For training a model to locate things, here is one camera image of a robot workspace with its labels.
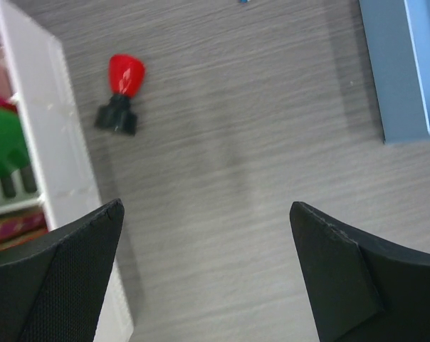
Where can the white mesh file organizer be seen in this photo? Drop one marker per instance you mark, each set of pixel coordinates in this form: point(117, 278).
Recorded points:
point(67, 189)

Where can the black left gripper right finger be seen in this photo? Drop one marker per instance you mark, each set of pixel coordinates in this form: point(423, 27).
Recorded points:
point(361, 287)

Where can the red black stamp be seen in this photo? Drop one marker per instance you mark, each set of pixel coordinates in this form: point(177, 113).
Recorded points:
point(125, 75)

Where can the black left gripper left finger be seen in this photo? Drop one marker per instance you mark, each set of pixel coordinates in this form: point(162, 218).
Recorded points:
point(52, 288)

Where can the stack of notebooks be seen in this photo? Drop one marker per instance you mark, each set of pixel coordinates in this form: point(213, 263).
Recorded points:
point(22, 226)

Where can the green folder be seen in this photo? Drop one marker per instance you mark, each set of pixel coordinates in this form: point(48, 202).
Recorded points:
point(13, 149)

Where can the light blue drawer box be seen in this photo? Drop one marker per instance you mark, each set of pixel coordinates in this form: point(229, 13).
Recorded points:
point(398, 40)

